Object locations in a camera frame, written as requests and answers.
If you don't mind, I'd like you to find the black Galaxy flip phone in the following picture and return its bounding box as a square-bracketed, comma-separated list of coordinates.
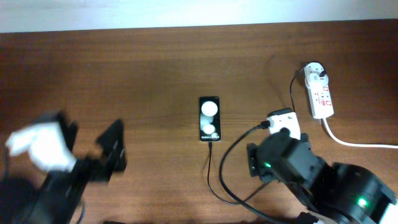
[199, 96, 221, 142]

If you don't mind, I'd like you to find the black charging cable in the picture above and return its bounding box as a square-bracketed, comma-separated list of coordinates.
[206, 60, 328, 206]

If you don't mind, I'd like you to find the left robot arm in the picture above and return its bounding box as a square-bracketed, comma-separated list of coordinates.
[1, 111, 127, 223]

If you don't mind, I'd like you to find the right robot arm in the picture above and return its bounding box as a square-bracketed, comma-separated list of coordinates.
[246, 128, 397, 223]

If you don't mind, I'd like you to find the white charger adapter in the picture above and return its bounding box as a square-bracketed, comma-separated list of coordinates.
[305, 73, 329, 89]

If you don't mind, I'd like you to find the white power strip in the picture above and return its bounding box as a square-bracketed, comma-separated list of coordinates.
[304, 62, 334, 119]

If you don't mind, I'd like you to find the white power strip cord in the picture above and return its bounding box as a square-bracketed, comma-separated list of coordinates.
[321, 117, 398, 149]

